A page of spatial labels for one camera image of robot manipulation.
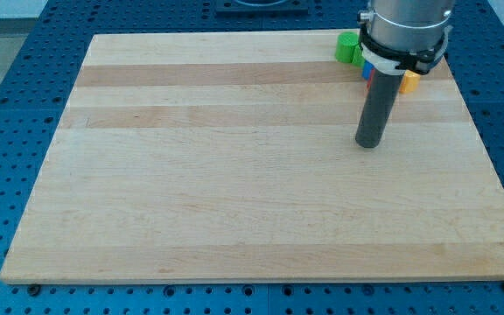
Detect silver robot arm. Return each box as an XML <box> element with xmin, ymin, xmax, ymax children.
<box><xmin>358</xmin><ymin>0</ymin><xmax>455</xmax><ymax>52</ymax></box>

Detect yellow hexagon block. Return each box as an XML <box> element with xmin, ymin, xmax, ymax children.
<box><xmin>399</xmin><ymin>70</ymin><xmax>422</xmax><ymax>94</ymax></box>

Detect wooden board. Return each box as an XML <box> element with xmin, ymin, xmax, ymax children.
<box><xmin>0</xmin><ymin>30</ymin><xmax>504</xmax><ymax>284</ymax></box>

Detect red block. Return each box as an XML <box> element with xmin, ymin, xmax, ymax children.
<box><xmin>367</xmin><ymin>68</ymin><xmax>375</xmax><ymax>90</ymax></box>

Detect blue block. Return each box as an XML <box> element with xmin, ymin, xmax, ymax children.
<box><xmin>361</xmin><ymin>60</ymin><xmax>374</xmax><ymax>81</ymax></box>

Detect dark grey cylindrical pointer rod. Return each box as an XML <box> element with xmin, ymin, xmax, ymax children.
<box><xmin>355</xmin><ymin>70</ymin><xmax>403</xmax><ymax>149</ymax></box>

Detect green cylinder block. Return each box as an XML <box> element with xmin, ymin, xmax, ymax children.
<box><xmin>334</xmin><ymin>31</ymin><xmax>359</xmax><ymax>63</ymax></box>

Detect black and white clamp ring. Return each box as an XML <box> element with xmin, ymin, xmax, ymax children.
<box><xmin>357</xmin><ymin>25</ymin><xmax>452</xmax><ymax>76</ymax></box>

